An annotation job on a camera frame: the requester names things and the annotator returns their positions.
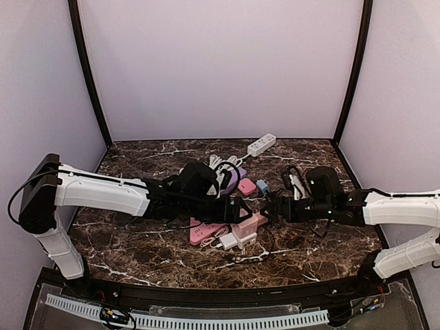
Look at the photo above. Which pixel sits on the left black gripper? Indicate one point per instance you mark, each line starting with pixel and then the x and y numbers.
pixel 228 210

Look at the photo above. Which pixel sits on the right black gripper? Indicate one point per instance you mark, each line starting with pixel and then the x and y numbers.
pixel 280 209

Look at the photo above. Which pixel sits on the pink white cube adapter cluster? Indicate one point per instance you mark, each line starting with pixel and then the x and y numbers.
pixel 245 232

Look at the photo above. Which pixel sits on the pink charger plug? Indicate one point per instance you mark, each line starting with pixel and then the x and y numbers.
pixel 247 186

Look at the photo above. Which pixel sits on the light blue charger plug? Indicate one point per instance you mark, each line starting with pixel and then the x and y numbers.
pixel 263 187

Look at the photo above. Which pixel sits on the purple power strip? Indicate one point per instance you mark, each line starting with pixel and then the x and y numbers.
pixel 232 179

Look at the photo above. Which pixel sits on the pink triangular power strip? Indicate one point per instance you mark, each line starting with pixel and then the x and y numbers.
pixel 200 231

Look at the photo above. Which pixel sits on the white power strip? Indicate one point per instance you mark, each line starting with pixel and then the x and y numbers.
pixel 262 144

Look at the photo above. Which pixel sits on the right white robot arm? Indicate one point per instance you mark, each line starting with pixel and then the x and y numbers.
pixel 372 207

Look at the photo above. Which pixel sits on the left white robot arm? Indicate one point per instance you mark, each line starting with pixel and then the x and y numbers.
pixel 54 184

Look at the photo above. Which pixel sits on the white usb charger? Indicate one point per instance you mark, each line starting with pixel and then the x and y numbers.
pixel 228 241

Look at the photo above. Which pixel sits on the small circuit board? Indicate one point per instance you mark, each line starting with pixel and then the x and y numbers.
pixel 114 316

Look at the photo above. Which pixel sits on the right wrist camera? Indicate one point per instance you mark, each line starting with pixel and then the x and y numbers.
pixel 318 183

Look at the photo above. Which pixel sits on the white slotted cable duct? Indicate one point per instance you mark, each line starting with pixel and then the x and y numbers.
pixel 175 318

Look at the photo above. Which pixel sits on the black frame right post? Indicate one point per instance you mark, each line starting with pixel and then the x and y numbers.
pixel 360 47

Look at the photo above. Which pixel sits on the black frame post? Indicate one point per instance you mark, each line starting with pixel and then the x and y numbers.
pixel 79 37
pixel 360 47

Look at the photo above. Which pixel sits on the black frame left post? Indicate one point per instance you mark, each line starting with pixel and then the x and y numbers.
pixel 79 37

